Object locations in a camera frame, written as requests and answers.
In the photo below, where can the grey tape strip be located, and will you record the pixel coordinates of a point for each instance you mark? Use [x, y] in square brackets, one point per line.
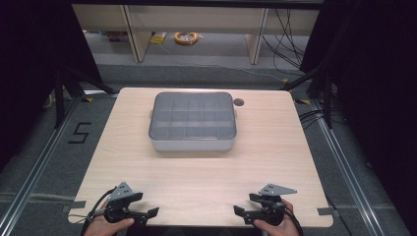
[325, 211]
[73, 206]

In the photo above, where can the black metal stand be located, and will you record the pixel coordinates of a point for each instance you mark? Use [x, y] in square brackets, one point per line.
[59, 98]
[327, 98]

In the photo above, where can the translucent grey box lid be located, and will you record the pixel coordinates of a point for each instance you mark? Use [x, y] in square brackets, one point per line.
[192, 114]

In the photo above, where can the black tape floor mark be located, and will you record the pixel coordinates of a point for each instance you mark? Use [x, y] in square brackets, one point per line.
[80, 132]

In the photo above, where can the yellow packet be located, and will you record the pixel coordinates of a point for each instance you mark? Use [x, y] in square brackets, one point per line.
[158, 38]

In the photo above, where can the person's left hand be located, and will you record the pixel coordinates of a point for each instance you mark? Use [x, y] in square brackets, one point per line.
[101, 228]

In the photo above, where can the white desk frame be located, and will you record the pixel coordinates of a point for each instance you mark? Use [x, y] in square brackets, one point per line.
[137, 29]

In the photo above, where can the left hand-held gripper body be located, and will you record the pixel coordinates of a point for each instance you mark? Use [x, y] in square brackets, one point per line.
[118, 205]

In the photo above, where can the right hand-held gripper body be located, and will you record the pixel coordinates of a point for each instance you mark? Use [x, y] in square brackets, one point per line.
[272, 209]

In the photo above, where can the white compartment storage box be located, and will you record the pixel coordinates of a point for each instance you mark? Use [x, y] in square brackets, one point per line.
[193, 146]

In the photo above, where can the aluminium floor rail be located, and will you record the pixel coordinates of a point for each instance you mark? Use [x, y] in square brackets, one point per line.
[347, 170]
[36, 170]

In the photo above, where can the person's right hand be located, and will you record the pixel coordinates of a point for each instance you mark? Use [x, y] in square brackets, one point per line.
[285, 227]

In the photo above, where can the dark curtain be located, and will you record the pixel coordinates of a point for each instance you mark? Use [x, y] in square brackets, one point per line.
[26, 65]
[377, 82]

